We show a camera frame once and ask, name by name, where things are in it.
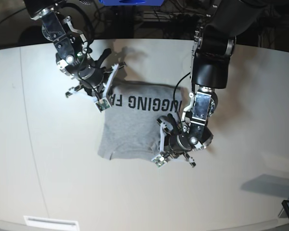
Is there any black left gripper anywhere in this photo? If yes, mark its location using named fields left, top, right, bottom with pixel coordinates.
left=165, top=134, right=192, bottom=156

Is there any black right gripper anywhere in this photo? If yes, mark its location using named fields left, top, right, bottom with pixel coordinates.
left=74, top=65, right=110, bottom=94

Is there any grey T-shirt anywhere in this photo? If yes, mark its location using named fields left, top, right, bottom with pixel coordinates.
left=98, top=82, right=183, bottom=161

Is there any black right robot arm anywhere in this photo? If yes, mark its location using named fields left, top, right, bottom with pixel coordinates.
left=24, top=0, right=111, bottom=99

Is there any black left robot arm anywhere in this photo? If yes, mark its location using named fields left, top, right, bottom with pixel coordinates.
left=163, top=0, right=268, bottom=159

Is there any black power strip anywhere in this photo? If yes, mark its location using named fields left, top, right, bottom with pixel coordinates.
left=142, top=12, right=195, bottom=22

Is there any white paper strip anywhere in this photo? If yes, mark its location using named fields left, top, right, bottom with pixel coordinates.
left=24, top=216, right=79, bottom=231

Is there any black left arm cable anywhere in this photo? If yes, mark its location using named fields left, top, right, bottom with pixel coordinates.
left=95, top=48, right=112, bottom=69

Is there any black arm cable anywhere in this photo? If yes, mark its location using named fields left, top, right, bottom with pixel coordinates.
left=172, top=71, right=192, bottom=126
left=95, top=48, right=112, bottom=69

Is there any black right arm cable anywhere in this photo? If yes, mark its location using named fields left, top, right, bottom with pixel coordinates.
left=172, top=71, right=192, bottom=126

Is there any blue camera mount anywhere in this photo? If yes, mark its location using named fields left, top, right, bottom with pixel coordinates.
left=99, top=0, right=164, bottom=6

